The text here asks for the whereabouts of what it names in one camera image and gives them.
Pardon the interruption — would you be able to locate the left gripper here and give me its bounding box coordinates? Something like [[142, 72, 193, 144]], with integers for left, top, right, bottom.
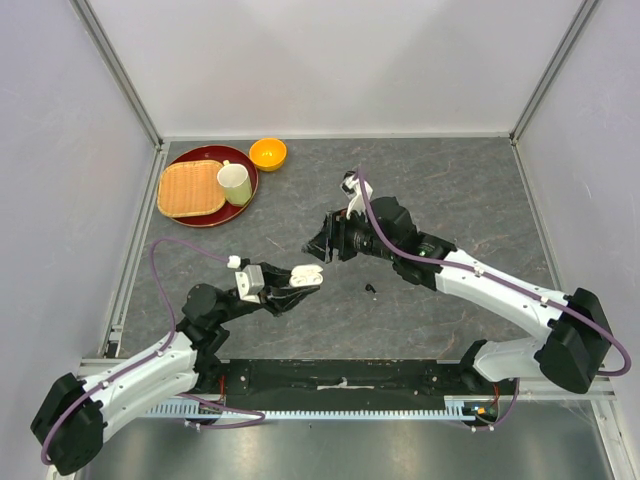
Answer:
[[215, 261, 320, 324]]

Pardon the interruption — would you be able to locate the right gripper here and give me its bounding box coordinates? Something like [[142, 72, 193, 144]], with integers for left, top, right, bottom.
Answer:
[[301, 204, 397, 264]]

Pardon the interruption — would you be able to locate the white earbud charging case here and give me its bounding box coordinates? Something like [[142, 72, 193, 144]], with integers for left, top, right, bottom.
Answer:
[[289, 264, 323, 288]]

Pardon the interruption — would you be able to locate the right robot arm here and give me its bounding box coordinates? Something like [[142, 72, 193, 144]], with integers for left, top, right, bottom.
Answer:
[[302, 197, 611, 394]]

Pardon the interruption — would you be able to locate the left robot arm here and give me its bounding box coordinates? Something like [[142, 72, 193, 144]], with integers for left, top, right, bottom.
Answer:
[[30, 262, 323, 475]]

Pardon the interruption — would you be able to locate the orange bowl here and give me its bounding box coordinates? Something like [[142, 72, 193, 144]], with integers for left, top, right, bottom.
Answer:
[[249, 138, 288, 172]]

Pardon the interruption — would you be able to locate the pale green cup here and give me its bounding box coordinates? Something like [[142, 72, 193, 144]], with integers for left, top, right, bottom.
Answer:
[[217, 160, 252, 207]]

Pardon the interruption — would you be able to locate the woven bamboo mat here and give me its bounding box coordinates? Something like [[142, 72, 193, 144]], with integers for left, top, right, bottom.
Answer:
[[157, 160, 226, 218]]

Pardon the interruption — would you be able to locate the red round tray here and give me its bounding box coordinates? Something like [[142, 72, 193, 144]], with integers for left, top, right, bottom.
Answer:
[[170, 145, 259, 228]]

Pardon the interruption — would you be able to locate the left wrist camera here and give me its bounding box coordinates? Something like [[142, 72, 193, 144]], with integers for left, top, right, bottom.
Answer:
[[234, 264, 265, 304]]

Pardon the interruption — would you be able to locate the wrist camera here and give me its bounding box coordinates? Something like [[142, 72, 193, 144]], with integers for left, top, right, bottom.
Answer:
[[340, 171, 373, 219], [234, 264, 265, 304]]

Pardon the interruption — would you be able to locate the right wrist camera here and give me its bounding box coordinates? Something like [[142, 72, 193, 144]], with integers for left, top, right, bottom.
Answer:
[[340, 171, 373, 219]]

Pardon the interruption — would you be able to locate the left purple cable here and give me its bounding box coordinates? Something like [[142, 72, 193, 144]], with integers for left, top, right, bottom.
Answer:
[[39, 238, 241, 465]]

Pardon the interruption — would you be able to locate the slotted cable duct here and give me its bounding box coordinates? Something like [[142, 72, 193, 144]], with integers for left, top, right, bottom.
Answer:
[[146, 390, 499, 424]]

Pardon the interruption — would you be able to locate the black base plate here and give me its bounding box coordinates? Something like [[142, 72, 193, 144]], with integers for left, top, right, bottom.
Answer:
[[196, 359, 515, 397]]

